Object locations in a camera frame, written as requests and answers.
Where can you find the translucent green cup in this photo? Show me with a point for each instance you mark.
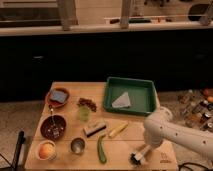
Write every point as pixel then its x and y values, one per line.
pixel 83 113

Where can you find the green cucumber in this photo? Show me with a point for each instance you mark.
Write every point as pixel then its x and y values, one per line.
pixel 100 150

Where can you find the small wooden bowl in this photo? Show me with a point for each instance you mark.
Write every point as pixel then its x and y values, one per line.
pixel 38 148

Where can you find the grey folded cloth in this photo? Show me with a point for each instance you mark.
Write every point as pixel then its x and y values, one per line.
pixel 122 101

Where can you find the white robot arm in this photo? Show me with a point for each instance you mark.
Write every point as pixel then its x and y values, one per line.
pixel 158 126

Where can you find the wooden scrub brush block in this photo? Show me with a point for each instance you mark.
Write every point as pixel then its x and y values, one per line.
pixel 94 127

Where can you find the dark brown bowl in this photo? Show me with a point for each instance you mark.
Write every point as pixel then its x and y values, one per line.
pixel 46 128

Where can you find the blue sponge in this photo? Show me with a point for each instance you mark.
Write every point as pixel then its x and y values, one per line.
pixel 58 96

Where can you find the spice bottle rack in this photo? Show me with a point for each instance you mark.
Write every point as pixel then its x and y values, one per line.
pixel 197 112

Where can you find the orange fruit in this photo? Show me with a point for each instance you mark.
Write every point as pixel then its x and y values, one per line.
pixel 46 150

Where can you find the small metal cup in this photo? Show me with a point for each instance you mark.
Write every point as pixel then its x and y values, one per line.
pixel 78 146

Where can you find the orange-brown small plate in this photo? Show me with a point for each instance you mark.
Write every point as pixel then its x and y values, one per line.
pixel 56 104

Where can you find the green plastic tray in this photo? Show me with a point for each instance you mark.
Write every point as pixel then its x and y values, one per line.
pixel 141 93

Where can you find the brown dried food pile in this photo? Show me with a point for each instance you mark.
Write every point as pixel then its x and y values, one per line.
pixel 87 102

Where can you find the black stand left of table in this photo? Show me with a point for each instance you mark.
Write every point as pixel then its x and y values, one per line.
pixel 20 142

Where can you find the metal fork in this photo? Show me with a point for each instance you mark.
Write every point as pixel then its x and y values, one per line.
pixel 55 129

